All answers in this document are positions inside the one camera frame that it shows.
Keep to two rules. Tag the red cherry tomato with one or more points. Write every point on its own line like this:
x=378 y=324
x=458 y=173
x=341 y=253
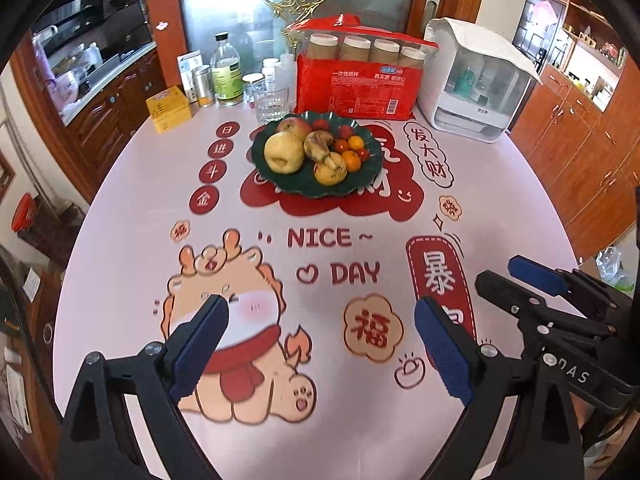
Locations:
x=341 y=146
x=363 y=154

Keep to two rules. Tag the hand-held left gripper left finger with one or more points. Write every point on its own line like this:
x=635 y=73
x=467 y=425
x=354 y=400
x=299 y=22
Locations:
x=200 y=342

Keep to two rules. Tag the clear glass tumbler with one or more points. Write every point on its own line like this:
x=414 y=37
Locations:
x=272 y=105

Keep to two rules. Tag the glass bottle with green label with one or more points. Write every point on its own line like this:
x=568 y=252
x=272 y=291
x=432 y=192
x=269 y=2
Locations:
x=226 y=80

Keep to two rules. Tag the small orange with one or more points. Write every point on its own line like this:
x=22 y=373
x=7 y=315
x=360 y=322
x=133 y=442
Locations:
x=351 y=161
x=356 y=142

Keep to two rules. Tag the white carton box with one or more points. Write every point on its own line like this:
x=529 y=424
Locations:
x=186 y=72

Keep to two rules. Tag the large yellow pear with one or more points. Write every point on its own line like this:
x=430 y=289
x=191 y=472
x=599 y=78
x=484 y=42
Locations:
x=282 y=154

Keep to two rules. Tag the bruised yellow pear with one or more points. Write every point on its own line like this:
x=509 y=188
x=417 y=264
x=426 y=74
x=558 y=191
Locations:
x=317 y=144

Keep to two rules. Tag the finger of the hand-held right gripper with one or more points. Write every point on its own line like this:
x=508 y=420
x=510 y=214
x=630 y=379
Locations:
x=535 y=270
x=510 y=297

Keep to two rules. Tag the yellow box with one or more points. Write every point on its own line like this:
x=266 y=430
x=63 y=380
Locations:
x=167 y=110

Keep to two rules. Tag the printed pink tablecloth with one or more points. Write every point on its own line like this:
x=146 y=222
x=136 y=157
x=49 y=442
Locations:
x=325 y=280

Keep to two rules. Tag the white countertop cup cabinet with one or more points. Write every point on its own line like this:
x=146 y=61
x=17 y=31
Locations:
x=475 y=85

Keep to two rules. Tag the dark green scalloped plate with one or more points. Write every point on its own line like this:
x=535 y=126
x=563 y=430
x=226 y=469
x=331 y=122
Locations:
x=300 y=186

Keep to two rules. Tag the small white-capped bottle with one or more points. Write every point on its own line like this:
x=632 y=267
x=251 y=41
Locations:
x=270 y=72

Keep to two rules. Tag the silver metal tin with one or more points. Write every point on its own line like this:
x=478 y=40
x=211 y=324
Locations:
x=204 y=87

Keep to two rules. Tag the red apple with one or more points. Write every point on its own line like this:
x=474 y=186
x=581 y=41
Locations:
x=290 y=125

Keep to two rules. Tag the white squeeze bottle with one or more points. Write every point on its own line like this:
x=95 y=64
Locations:
x=287 y=72

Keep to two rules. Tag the wooden kitchen cabinet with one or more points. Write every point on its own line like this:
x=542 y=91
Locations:
x=110 y=115

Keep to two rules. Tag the red paper cup package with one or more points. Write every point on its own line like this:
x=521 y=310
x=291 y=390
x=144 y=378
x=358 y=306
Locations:
x=350 y=90

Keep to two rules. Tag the red basket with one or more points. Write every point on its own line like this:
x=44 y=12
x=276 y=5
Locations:
x=25 y=212

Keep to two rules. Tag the small spotted yellow pear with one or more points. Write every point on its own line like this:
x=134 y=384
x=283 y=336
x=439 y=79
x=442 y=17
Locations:
x=330 y=170

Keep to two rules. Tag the clear plastic bag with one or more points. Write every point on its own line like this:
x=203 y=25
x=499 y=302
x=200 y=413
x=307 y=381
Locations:
x=612 y=270

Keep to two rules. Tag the gold-lidded glass jar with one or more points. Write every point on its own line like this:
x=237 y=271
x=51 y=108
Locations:
x=251 y=85

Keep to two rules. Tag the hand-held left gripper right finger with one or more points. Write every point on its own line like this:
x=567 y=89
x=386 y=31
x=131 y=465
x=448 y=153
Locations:
x=442 y=352

